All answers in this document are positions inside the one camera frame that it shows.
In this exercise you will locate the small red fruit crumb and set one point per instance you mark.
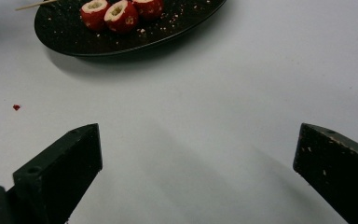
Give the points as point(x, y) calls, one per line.
point(16, 107)

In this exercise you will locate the black speckled plate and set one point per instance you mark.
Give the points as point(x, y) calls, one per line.
point(74, 34)

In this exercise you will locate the thin wooden skewer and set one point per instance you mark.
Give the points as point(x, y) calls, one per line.
point(35, 4)

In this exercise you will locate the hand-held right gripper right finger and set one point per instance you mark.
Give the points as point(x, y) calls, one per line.
point(338, 171)

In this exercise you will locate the red cored fruit piece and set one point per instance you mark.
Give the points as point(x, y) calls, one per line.
point(121, 16)
point(147, 7)
point(94, 14)

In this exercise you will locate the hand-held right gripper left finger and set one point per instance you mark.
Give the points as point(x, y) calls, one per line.
point(59, 174)

